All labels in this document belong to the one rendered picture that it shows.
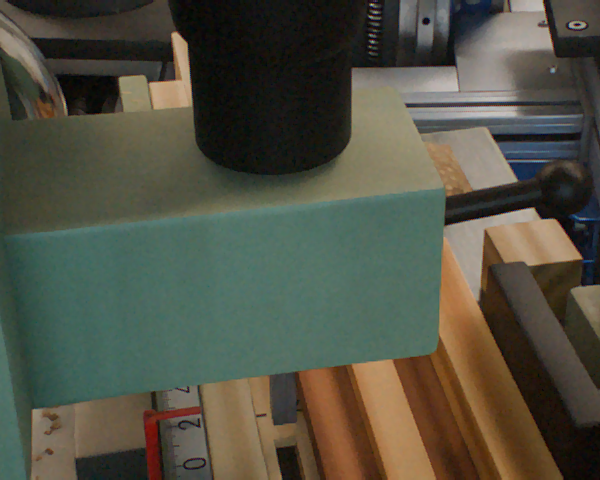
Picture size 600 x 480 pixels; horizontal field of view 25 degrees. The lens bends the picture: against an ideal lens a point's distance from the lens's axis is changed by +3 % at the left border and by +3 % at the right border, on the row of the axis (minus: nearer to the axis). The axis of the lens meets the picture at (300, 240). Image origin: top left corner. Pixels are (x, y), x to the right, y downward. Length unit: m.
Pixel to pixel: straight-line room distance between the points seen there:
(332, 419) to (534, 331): 0.09
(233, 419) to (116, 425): 0.16
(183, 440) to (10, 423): 0.11
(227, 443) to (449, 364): 0.09
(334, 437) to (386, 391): 0.03
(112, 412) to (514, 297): 0.25
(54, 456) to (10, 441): 0.32
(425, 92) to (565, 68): 0.13
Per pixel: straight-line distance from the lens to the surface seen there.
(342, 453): 0.49
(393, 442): 0.48
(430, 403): 0.51
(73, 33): 1.08
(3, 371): 0.38
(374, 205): 0.41
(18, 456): 0.41
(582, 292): 0.55
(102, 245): 0.40
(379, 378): 0.51
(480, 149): 0.76
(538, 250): 0.62
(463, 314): 0.52
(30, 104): 0.54
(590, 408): 0.45
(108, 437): 0.65
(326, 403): 0.51
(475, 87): 1.18
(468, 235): 0.68
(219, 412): 0.50
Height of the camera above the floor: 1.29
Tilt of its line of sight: 35 degrees down
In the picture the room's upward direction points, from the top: 1 degrees counter-clockwise
